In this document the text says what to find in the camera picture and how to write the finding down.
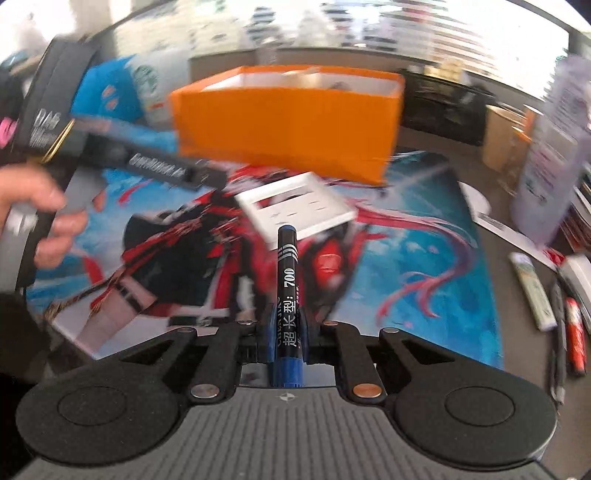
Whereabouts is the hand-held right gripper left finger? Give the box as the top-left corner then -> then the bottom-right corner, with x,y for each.
117,304 -> 274,400

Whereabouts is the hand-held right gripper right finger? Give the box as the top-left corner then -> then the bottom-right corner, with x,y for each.
300,318 -> 463,405

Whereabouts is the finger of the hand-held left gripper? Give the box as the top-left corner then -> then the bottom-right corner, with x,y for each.
69,115 -> 227,190

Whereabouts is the blue marker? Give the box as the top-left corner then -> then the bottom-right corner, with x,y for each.
269,224 -> 306,388

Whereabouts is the orange storage box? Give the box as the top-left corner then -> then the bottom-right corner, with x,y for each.
170,65 -> 406,186

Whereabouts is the person's left hand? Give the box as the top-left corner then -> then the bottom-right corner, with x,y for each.
0,164 -> 89,269

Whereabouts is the blue paper gift bag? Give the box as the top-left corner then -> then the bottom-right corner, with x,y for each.
74,54 -> 148,123

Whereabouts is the translucent plastic cup green logo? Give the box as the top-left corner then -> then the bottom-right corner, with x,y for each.
131,48 -> 185,125

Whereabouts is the printed desk mat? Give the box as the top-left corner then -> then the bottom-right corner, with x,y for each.
25,143 -> 504,370

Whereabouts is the white paper disc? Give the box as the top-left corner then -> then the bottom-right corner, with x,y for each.
458,181 -> 492,217

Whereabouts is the torn white label strip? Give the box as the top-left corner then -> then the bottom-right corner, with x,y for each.
475,212 -> 561,268

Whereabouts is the white eraser stick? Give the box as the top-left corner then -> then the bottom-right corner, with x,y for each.
509,251 -> 558,330

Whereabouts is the thin black pen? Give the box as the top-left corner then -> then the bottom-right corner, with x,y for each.
549,281 -> 568,407

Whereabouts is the red marker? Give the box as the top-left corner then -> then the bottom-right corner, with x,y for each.
566,296 -> 587,377

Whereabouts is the black mesh desk organizer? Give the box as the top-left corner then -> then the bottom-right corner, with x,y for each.
397,69 -> 497,146

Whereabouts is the small white box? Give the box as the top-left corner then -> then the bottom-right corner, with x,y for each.
566,256 -> 591,301

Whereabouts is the beige paper cup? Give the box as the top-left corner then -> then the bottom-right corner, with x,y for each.
482,104 -> 529,171

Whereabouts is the gold cap perfume bottle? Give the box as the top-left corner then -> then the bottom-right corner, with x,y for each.
508,111 -> 539,195

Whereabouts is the stack of books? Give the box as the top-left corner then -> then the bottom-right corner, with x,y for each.
561,175 -> 591,252

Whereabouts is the pale purple refill pouch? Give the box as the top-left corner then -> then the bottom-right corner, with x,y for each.
512,54 -> 589,245

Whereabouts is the frosted glass partition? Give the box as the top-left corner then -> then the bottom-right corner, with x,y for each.
111,0 -> 573,70

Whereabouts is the white square frame plate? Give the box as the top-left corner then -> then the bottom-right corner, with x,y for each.
233,171 -> 358,241

